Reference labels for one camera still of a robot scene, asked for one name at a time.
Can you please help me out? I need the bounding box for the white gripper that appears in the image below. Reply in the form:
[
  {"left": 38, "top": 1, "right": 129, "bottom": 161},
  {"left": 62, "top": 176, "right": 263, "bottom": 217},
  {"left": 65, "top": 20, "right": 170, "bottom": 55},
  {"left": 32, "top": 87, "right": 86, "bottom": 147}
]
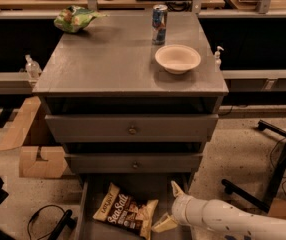
[{"left": 152, "top": 180, "right": 200, "bottom": 233}]

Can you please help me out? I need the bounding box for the brown sea salt chip bag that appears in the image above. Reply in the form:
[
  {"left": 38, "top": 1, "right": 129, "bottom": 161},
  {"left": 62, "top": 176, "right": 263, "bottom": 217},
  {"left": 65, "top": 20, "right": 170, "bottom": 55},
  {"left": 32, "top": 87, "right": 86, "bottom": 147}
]
[{"left": 93, "top": 183, "right": 158, "bottom": 240}]

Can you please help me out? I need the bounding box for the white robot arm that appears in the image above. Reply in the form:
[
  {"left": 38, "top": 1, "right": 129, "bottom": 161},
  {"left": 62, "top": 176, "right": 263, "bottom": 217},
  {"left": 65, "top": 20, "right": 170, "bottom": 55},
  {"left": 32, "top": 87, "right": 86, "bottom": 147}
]
[{"left": 152, "top": 181, "right": 286, "bottom": 240}]

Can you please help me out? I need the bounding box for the grey open bottom drawer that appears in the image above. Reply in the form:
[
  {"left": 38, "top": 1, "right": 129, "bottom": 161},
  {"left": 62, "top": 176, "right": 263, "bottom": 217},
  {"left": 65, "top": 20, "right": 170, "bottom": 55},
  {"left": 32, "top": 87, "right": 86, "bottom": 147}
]
[{"left": 75, "top": 173, "right": 190, "bottom": 240}]

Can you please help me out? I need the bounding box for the grey wooden drawer cabinet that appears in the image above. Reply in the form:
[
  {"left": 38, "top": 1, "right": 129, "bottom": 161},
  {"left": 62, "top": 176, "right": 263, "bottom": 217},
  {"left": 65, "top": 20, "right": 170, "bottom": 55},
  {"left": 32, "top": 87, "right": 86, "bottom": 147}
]
[{"left": 32, "top": 10, "right": 229, "bottom": 192}]

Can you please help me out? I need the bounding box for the grey middle drawer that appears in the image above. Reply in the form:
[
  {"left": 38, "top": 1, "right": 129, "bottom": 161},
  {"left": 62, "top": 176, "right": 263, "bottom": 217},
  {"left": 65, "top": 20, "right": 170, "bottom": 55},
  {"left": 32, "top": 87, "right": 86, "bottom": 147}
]
[{"left": 65, "top": 153, "right": 203, "bottom": 174}]

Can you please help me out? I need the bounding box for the grey top drawer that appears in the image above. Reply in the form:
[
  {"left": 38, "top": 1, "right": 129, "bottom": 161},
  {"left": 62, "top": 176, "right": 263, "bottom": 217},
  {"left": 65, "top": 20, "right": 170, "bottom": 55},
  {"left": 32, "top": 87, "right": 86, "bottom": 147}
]
[{"left": 45, "top": 114, "right": 218, "bottom": 143}]

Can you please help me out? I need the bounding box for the green chip bag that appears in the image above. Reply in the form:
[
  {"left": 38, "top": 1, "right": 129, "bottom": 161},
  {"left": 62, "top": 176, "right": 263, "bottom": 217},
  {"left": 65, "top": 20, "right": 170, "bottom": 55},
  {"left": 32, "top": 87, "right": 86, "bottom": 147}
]
[{"left": 54, "top": 5, "right": 106, "bottom": 34}]

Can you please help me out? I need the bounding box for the cardboard box bottom right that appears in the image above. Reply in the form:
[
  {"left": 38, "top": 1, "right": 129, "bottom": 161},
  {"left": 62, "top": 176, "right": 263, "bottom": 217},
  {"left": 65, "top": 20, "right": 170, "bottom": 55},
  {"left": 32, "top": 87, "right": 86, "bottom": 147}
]
[{"left": 268, "top": 198, "right": 286, "bottom": 220}]

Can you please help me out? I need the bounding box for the black floor stand leg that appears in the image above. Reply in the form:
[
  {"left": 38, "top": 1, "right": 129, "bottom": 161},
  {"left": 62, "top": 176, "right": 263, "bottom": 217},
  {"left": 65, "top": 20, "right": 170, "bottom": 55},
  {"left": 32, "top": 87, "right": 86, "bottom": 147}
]
[{"left": 47, "top": 209, "right": 77, "bottom": 240}]

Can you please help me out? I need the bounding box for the cut cardboard piece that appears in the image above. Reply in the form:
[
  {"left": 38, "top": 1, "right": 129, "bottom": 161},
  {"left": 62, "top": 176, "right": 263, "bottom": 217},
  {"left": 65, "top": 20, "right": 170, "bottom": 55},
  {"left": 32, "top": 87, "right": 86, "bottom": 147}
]
[{"left": 19, "top": 146, "right": 67, "bottom": 179}]

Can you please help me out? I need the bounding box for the black stand with wheels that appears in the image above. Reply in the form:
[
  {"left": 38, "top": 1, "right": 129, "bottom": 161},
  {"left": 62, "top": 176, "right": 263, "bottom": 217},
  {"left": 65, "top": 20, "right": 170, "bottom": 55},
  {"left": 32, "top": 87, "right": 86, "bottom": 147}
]
[{"left": 221, "top": 120, "right": 286, "bottom": 213}]

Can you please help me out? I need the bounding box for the white paper bowl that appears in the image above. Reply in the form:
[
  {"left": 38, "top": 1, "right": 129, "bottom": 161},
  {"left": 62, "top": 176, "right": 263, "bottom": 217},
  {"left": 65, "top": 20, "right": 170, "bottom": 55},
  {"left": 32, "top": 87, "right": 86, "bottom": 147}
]
[{"left": 155, "top": 45, "right": 201, "bottom": 75}]

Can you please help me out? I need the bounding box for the white pump dispenser bottle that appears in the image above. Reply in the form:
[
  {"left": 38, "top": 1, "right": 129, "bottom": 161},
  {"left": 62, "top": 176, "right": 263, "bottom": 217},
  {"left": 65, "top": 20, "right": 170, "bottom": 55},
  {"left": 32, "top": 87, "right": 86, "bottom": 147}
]
[{"left": 214, "top": 46, "right": 224, "bottom": 71}]

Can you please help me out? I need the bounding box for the blue silver drink can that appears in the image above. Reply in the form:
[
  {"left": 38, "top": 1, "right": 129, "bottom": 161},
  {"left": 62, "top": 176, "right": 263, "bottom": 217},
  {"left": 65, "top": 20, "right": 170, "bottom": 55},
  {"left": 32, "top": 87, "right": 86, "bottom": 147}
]
[{"left": 152, "top": 4, "right": 168, "bottom": 45}]

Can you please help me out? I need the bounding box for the clear bottle on left shelf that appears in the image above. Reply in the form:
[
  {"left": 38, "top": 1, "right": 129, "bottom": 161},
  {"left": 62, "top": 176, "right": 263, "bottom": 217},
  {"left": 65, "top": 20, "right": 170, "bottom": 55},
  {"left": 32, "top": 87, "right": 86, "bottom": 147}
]
[{"left": 25, "top": 55, "right": 42, "bottom": 79}]

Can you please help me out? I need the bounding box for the black cable on floor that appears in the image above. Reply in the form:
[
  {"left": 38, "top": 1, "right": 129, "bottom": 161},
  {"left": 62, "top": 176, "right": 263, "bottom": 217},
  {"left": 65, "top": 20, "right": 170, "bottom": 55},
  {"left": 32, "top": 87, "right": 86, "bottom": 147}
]
[{"left": 26, "top": 204, "right": 67, "bottom": 240}]

